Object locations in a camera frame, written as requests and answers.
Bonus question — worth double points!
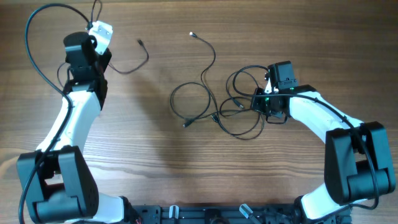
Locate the black micro USB cable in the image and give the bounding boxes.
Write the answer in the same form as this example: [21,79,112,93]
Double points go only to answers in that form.
[169,31,218,128]

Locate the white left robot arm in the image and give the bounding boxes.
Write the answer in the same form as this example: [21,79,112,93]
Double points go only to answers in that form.
[16,45,129,223]

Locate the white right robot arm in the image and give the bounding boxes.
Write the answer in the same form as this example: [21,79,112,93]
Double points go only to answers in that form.
[252,85,396,223]

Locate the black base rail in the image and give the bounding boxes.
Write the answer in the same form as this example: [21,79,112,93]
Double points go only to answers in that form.
[124,203,352,224]

